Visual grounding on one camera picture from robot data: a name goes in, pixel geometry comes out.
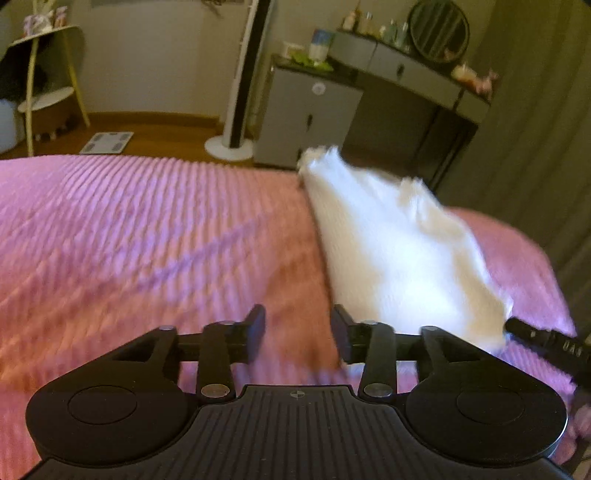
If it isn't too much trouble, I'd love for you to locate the white ribbed knit sweater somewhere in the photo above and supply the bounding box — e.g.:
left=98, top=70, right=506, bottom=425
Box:
left=297, top=147, right=513, bottom=353

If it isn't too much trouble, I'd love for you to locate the pink ribbed bed blanket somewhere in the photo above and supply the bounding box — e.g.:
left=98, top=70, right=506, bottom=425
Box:
left=0, top=153, right=583, bottom=480

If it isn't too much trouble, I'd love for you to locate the white tower fan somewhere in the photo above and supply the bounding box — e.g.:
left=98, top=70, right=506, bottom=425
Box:
left=204, top=0, right=273, bottom=163

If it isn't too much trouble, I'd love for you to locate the grey-green curtain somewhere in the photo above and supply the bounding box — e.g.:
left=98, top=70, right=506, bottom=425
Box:
left=437, top=1, right=590, bottom=327

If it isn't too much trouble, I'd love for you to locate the white bathroom scale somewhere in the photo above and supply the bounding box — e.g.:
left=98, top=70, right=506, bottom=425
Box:
left=80, top=132, right=134, bottom=155

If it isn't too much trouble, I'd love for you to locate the grey bedside cabinet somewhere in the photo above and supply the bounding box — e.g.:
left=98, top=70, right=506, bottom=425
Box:
left=253, top=55, right=363, bottom=169

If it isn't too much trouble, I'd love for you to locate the grey dressing table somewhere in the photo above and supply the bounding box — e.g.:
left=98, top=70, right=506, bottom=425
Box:
left=329, top=32, right=490, bottom=190

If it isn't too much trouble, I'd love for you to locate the pink plush toy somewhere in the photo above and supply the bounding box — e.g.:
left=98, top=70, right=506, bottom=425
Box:
left=473, top=70, right=499, bottom=96

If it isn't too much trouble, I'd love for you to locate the white round bin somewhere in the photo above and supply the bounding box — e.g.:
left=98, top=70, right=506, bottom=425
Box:
left=0, top=100, right=25, bottom=153

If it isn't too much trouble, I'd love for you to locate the white yellow-legged side table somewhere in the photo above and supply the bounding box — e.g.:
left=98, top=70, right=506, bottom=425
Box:
left=3, top=24, right=90, bottom=157

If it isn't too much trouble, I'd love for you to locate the round black vanity mirror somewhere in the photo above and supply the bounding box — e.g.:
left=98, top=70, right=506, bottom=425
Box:
left=409, top=0, right=470, bottom=65

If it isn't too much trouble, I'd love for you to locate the black garment on table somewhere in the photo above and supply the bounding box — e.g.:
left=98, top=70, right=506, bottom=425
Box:
left=0, top=40, right=50, bottom=102

